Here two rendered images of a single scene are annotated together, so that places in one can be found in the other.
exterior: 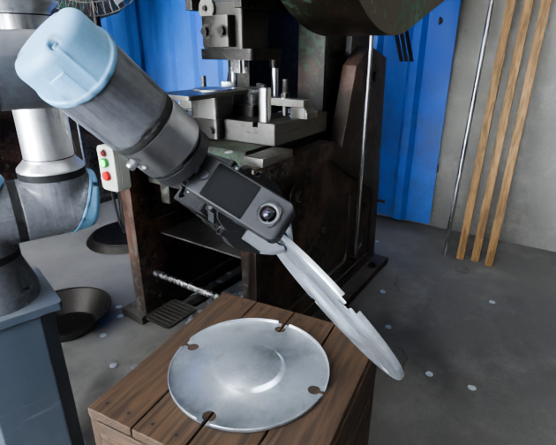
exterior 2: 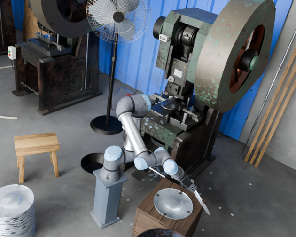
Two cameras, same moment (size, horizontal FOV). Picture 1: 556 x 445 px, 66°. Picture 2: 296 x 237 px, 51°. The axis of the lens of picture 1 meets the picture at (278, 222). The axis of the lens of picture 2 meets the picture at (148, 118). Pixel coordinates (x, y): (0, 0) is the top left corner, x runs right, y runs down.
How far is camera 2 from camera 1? 153 cm
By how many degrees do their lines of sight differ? 10
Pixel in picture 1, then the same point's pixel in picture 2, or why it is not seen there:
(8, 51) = (159, 160)
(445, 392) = (223, 214)
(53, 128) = not seen: hidden behind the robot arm
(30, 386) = (115, 197)
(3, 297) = (116, 177)
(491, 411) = (235, 222)
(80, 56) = (174, 170)
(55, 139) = not seen: hidden behind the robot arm
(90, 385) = not seen: hidden behind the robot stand
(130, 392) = (145, 205)
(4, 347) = (113, 188)
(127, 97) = (177, 173)
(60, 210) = (133, 158)
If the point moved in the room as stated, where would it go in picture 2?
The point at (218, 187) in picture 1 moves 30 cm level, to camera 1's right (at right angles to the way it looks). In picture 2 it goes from (184, 181) to (233, 190)
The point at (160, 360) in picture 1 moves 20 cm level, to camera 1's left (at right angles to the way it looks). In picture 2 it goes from (150, 197) to (123, 193)
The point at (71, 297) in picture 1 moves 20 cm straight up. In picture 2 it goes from (96, 156) to (97, 140)
